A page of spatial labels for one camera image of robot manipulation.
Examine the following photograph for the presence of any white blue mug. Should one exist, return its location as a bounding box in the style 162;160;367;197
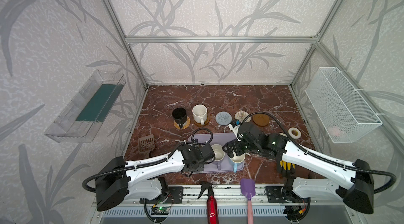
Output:
229;152;246;173

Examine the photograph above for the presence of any white grey-handled mug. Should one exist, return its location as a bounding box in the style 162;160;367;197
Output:
211;144;226;171

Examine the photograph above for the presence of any blue woven coaster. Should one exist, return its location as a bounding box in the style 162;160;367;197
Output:
215;111;233;126

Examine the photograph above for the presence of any woven rattan coaster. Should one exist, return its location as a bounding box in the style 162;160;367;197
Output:
174;117;190;130

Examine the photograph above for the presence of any black cup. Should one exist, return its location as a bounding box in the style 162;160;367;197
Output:
172;107;187;127

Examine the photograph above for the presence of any white speckled mug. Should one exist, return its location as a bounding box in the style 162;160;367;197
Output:
192;105;208;125

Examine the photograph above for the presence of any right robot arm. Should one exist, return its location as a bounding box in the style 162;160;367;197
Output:
223;113;397;214

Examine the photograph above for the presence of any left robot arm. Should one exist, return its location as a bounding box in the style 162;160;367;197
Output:
82;130;215;211

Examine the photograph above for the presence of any right brown wooden coaster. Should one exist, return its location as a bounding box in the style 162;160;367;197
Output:
252;113;270;127

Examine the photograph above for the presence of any brown wooden coaster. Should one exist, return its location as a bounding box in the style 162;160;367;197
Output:
193;115;211;127
252;113;270;127

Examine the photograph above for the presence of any left brown wooden coaster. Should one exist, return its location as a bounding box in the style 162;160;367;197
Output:
193;115;211;127

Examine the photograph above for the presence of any lilac plastic tray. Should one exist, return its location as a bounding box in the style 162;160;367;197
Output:
196;132;245;173

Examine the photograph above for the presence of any white tape roll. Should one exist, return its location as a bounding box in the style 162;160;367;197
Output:
288;127;302;139

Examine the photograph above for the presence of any yellow black work glove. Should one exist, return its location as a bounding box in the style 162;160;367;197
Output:
276;160;296;178

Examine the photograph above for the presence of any red spray bottle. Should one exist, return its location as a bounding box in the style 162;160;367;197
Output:
197;181;219;224

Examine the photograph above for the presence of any green-lit circuit board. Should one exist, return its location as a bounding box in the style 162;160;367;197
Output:
150;205;171;216

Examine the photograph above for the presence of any pink item in basket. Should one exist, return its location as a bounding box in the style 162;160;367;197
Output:
327;126;345;138

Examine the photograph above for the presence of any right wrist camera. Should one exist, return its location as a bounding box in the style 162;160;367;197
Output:
228;119;241;139

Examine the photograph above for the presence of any purple pink-handled scoop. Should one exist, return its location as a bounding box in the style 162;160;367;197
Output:
241;178;256;224

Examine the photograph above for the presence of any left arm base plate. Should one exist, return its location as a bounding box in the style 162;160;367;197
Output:
140;186;184;204

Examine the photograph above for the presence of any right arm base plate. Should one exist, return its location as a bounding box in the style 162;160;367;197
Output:
264;185;310;204

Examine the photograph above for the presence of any white wire basket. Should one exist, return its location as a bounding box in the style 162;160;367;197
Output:
305;67;383;144

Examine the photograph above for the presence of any clear wall shelf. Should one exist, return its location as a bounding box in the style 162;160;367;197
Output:
45;70;126;143

